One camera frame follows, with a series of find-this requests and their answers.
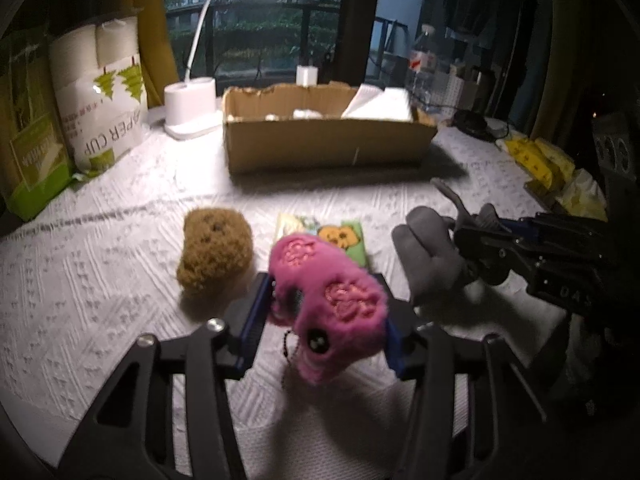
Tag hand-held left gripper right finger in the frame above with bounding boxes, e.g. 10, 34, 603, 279
371, 272, 547, 480

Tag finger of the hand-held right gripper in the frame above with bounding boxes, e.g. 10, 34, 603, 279
492, 215, 543, 237
452, 225, 532, 288

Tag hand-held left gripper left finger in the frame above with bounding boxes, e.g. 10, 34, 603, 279
59, 271, 275, 480

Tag grey glove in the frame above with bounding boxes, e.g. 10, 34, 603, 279
391, 176, 502, 307

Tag pink plush car toy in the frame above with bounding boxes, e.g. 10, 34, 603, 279
266, 232, 394, 387

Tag white tissue pack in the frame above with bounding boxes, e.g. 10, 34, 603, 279
341, 85, 416, 122

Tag cardboard box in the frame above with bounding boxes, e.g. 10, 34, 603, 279
221, 81, 439, 177

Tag pale yellow packet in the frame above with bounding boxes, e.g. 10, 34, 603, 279
559, 167, 610, 222

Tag brown plush toy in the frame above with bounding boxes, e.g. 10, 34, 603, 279
176, 207, 254, 295

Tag black computer mouse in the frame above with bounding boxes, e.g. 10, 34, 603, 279
451, 109, 497, 137

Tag dark electronic device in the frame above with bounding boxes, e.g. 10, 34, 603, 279
591, 114, 640, 183

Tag colourful cartoon tissue packet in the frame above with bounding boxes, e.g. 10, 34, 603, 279
276, 211, 372, 267

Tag dark thermos flask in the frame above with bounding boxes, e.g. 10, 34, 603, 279
467, 66, 495, 112

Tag white pen holder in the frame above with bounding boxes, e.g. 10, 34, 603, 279
444, 61, 472, 107

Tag white embossed tablecloth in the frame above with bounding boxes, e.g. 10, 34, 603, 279
0, 104, 612, 480

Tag yellow curtain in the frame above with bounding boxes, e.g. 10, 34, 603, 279
529, 0, 602, 137
126, 0, 182, 112

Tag clear water bottle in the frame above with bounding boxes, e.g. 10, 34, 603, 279
409, 24, 442, 97

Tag white desk lamp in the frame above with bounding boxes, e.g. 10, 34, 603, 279
162, 0, 302, 140

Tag hanging dark clothes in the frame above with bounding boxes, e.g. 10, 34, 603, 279
441, 0, 532, 52

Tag white paper cup pack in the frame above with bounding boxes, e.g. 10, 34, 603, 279
48, 14, 150, 179

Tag green paper cup pack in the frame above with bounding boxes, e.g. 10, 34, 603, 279
0, 24, 77, 223

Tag black balcony railing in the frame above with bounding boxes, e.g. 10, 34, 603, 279
166, 0, 412, 78

